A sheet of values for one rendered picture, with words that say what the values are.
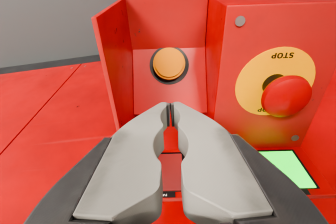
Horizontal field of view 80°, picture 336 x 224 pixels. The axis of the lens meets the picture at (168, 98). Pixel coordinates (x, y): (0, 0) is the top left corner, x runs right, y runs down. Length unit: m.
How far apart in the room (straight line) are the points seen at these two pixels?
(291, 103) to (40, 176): 0.44
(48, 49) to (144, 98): 0.94
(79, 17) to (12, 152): 0.65
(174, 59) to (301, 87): 0.13
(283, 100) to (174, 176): 0.12
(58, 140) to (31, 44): 0.72
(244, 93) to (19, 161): 0.48
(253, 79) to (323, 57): 0.06
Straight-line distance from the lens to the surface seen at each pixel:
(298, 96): 0.19
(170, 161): 0.23
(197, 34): 0.25
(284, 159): 0.26
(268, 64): 0.20
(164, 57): 0.24
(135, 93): 0.25
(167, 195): 0.21
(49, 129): 0.61
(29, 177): 0.50
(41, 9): 1.10
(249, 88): 0.21
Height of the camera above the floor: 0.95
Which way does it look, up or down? 57 degrees down
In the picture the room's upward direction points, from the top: 180 degrees clockwise
